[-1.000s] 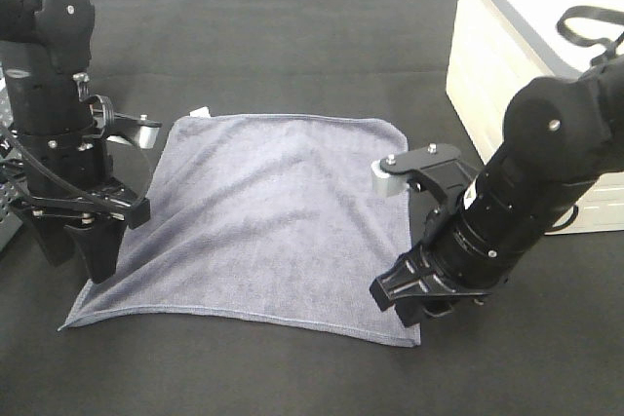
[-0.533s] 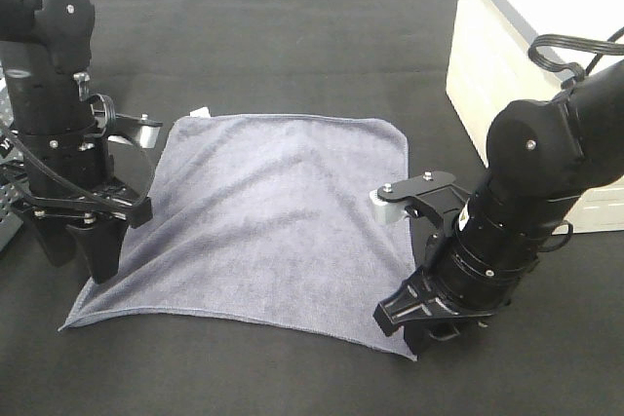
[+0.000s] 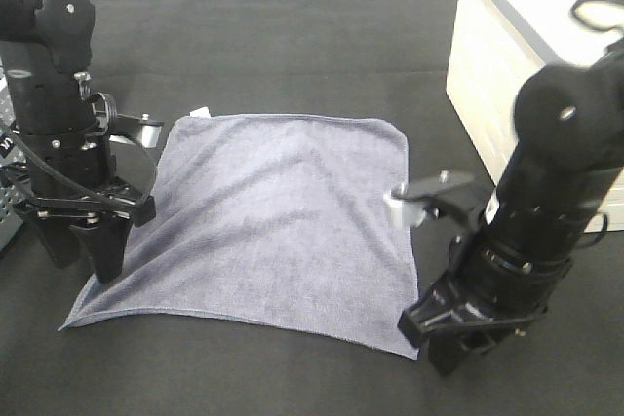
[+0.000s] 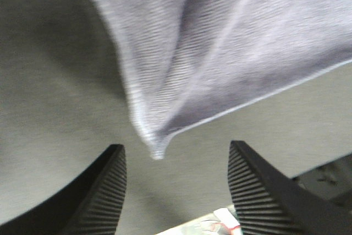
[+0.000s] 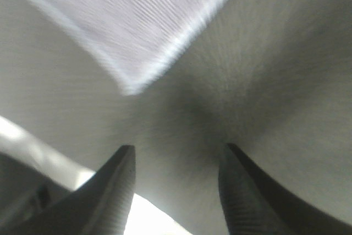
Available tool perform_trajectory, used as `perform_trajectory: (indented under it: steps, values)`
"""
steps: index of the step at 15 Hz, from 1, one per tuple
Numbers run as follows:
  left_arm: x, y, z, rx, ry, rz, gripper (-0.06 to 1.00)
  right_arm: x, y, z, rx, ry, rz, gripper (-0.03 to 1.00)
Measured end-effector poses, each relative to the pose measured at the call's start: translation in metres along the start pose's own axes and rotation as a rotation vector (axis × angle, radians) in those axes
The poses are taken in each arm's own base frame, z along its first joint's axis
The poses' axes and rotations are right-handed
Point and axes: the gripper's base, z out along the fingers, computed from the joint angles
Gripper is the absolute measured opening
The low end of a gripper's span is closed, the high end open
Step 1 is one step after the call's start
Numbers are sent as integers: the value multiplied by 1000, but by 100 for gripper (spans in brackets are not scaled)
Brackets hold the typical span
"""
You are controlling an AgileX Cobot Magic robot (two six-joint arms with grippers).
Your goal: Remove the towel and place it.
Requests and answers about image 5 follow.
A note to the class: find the grey microfibre towel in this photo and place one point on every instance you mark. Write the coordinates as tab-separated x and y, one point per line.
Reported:
136	41

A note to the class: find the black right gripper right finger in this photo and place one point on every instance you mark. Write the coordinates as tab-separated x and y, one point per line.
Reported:
254	203

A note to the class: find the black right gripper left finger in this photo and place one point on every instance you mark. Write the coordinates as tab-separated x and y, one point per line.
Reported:
100	206

